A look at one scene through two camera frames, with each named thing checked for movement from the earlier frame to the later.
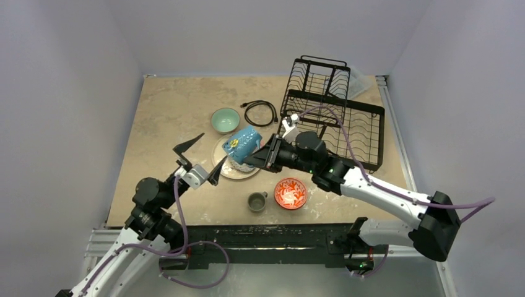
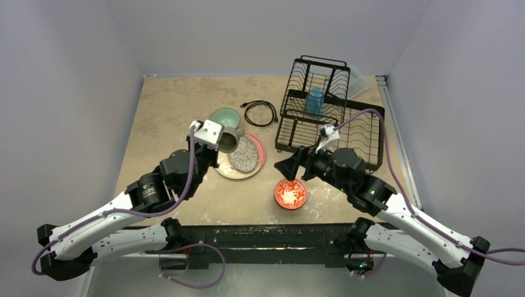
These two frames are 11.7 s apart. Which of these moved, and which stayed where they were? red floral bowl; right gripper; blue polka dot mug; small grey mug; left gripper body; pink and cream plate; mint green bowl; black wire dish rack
Moved: blue polka dot mug; right gripper; left gripper body; small grey mug
Stayed: red floral bowl; pink and cream plate; mint green bowl; black wire dish rack
